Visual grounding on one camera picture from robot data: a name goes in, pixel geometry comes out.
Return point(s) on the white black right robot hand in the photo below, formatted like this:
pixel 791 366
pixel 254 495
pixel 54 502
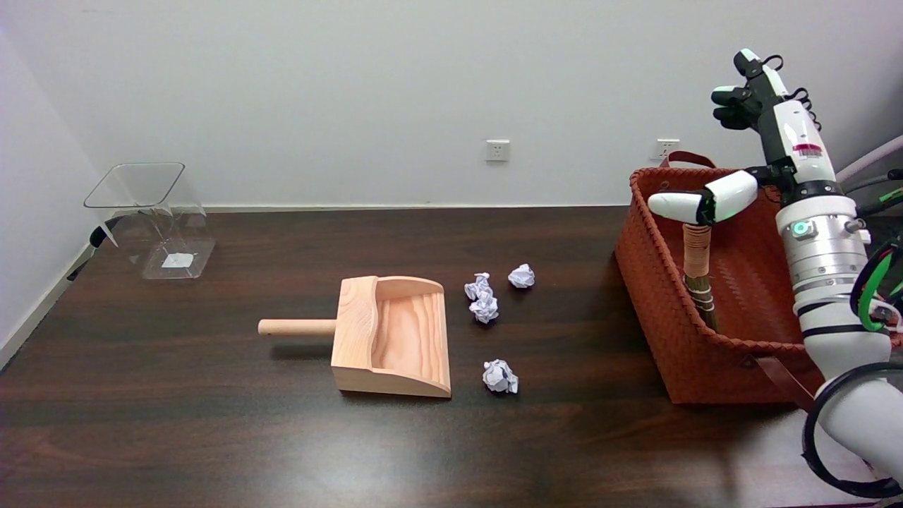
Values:
pixel 797 141

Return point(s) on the straw hand broom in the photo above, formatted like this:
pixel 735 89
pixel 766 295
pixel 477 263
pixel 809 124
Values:
pixel 698 261

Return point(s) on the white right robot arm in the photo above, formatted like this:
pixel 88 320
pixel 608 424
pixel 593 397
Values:
pixel 825 261

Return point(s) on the red woven storage basket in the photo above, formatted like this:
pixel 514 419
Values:
pixel 748 303

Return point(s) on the white curved tube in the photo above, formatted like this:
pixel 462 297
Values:
pixel 875 152

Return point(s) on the dark grey curved bar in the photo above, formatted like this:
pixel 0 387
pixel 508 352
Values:
pixel 875 181

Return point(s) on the crumpled white paper ball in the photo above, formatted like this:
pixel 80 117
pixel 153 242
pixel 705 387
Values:
pixel 480 286
pixel 485 309
pixel 499 376
pixel 521 276

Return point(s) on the wooden dustpan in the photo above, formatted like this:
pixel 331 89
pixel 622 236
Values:
pixel 395 339

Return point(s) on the clear plastic bin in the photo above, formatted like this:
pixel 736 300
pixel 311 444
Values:
pixel 152 212

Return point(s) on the white wall socket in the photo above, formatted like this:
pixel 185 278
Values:
pixel 497 150
pixel 666 149

